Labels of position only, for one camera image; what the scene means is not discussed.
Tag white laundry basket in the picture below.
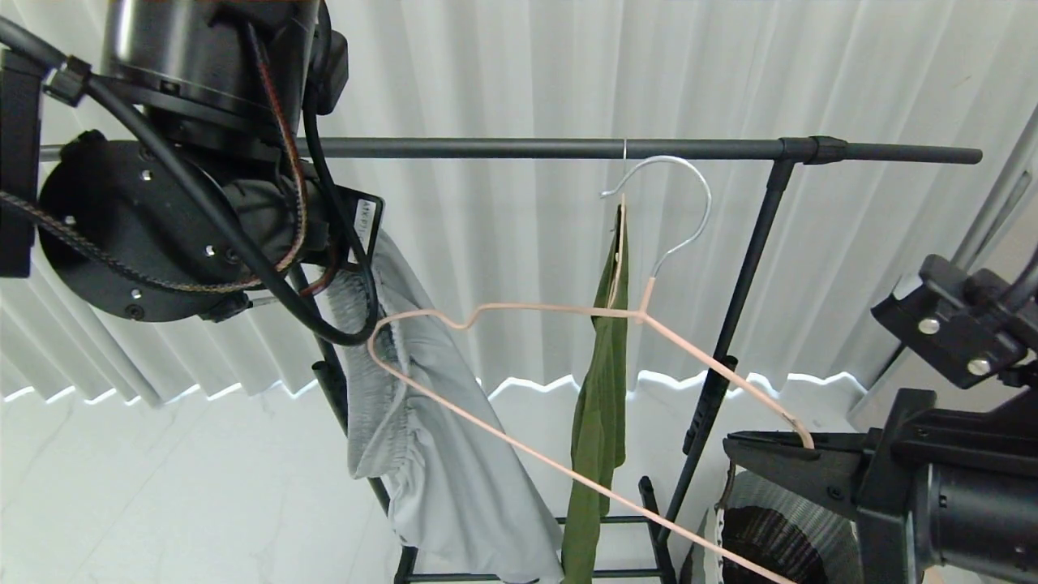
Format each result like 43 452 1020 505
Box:
689 470 864 584

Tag pale grey shorts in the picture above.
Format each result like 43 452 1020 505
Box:
328 231 564 584

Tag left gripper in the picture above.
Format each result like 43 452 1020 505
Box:
221 173 384 273

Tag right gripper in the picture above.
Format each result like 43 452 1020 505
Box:
723 388 1038 584

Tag black clothes rack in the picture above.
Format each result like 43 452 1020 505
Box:
41 136 984 584

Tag black cable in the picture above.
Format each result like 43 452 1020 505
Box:
1002 243 1038 313
0 16 382 348

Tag green printed shirt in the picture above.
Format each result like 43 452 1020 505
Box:
561 204 630 584

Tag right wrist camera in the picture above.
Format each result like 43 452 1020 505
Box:
872 254 1038 390

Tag pink clothes hanger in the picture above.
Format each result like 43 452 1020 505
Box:
607 138 631 311
367 156 816 584

